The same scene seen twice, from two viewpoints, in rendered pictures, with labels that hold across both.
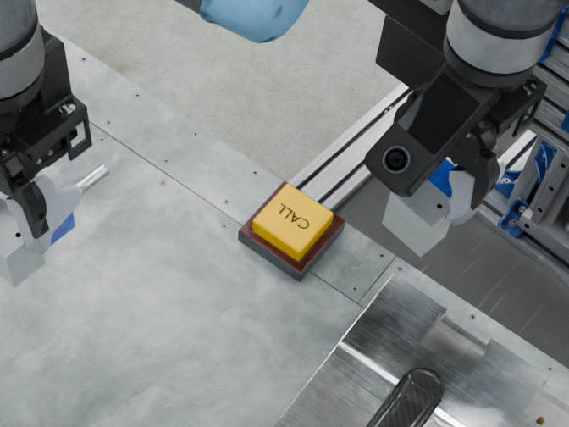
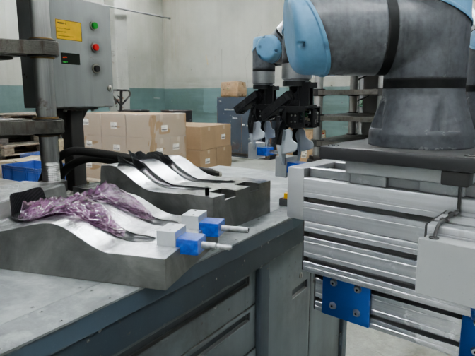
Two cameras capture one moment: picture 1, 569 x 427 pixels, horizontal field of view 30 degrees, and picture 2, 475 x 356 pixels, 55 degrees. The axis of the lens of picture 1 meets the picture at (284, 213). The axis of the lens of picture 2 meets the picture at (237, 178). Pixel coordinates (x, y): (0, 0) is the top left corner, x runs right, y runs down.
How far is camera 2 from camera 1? 1.53 m
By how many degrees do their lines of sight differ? 83
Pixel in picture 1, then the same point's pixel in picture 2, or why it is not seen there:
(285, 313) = not seen: hidden behind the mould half
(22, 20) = (259, 63)
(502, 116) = (288, 106)
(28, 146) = (256, 104)
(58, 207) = (258, 133)
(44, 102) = (266, 100)
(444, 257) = not seen: outside the picture
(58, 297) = not seen: hidden behind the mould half
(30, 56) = (259, 75)
